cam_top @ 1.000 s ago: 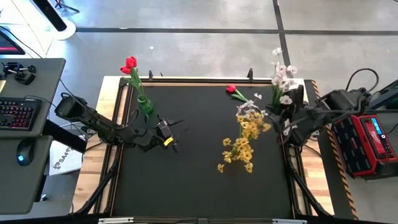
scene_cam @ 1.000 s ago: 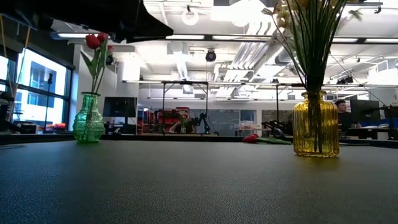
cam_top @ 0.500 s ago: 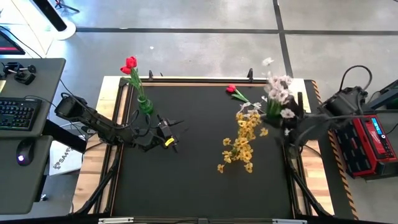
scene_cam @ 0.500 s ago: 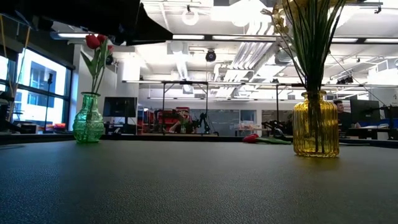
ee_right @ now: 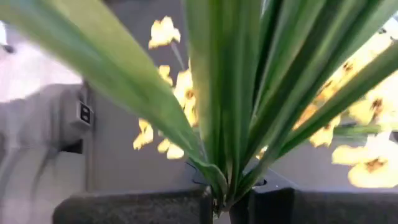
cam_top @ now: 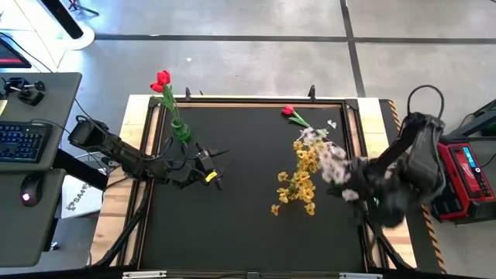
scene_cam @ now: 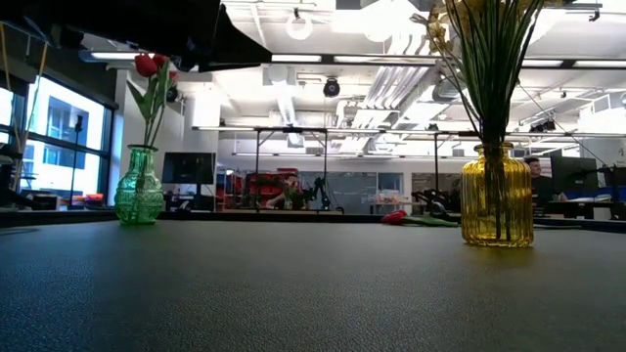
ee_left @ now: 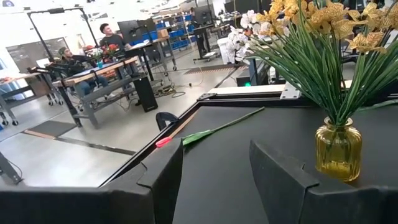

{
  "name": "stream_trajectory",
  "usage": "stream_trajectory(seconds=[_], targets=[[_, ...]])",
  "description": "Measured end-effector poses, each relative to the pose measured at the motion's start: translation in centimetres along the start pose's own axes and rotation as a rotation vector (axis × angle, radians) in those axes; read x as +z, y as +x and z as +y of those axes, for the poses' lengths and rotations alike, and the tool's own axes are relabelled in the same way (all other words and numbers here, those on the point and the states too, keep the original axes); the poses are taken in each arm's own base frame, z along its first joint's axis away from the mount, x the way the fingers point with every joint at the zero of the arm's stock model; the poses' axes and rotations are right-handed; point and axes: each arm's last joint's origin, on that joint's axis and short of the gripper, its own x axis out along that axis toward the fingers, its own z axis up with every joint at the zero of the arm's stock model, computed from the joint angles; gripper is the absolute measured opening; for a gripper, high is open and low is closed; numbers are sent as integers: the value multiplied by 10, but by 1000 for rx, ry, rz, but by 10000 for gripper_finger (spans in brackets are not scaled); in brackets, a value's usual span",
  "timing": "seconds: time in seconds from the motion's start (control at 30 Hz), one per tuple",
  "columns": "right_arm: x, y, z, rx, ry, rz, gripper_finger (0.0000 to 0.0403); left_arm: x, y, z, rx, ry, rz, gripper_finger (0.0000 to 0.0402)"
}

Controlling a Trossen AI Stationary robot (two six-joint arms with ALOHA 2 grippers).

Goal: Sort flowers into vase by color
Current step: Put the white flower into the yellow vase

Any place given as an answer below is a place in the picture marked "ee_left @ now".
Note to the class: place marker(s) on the white bin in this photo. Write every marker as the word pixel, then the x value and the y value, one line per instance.
pixel 224 51

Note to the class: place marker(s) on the black table mat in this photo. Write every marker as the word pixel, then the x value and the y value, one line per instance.
pixel 217 186

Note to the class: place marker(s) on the black standing desk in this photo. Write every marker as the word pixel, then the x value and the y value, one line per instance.
pixel 203 31

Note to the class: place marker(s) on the yellow artificial flower bunch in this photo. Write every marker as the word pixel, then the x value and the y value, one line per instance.
pixel 367 42
pixel 326 15

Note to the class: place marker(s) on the black computer tower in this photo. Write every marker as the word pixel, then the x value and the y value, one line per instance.
pixel 146 95

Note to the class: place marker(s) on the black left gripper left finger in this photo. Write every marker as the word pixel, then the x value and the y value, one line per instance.
pixel 164 174

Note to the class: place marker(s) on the black table clamp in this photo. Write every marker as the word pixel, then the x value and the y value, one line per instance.
pixel 163 117

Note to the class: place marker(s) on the white metal frame bracket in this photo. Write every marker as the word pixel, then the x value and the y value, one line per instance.
pixel 289 91

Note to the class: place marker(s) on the wooden table with grey frame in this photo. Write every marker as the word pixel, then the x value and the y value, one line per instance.
pixel 105 93

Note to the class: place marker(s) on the white background flowers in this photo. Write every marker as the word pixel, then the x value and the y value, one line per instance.
pixel 98 54

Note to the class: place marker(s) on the yellow glass vase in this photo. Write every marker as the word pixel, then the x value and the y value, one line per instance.
pixel 339 155

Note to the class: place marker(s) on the black background robot arm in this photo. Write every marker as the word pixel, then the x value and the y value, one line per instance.
pixel 59 67

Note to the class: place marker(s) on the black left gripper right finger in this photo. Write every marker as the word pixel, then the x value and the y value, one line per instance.
pixel 276 186

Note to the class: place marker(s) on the person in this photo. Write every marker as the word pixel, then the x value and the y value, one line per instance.
pixel 77 60
pixel 112 40

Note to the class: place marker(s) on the black monitor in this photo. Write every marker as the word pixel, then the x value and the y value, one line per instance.
pixel 130 31

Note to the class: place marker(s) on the shelf with blue bins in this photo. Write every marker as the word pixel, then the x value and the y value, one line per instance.
pixel 180 32

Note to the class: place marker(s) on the red background flowers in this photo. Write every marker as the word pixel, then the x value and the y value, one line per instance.
pixel 112 49

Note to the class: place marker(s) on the thin black background rig frame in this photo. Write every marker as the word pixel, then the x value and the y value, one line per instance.
pixel 56 11

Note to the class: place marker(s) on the red artificial tulip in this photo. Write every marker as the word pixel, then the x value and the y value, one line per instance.
pixel 199 137

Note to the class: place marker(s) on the dark floor mat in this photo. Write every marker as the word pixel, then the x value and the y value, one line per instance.
pixel 53 128

